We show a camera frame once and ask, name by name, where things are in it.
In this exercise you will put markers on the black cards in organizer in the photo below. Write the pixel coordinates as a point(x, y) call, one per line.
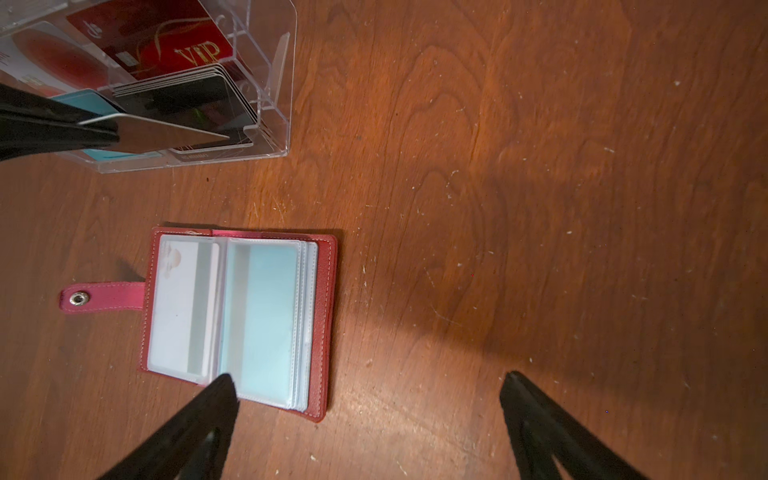
point(206, 98)

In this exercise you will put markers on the red leather card holder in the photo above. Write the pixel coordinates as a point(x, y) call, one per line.
point(273, 315)

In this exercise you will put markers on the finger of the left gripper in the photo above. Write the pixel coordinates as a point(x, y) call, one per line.
point(31, 124)

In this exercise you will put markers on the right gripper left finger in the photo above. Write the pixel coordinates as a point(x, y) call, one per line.
point(193, 444)

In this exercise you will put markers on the clear acrylic card organizer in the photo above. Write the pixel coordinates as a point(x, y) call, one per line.
point(226, 67)

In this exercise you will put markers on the white red-dot card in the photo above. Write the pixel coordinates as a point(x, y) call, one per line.
point(53, 59)

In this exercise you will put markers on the teal card in organizer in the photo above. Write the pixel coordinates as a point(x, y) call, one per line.
point(91, 101)

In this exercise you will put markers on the white card in holder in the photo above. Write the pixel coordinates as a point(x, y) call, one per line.
point(181, 331)

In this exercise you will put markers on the red card in organizer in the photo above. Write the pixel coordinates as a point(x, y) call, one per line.
point(153, 38)

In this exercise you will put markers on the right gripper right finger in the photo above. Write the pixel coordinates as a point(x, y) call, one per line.
point(544, 437)

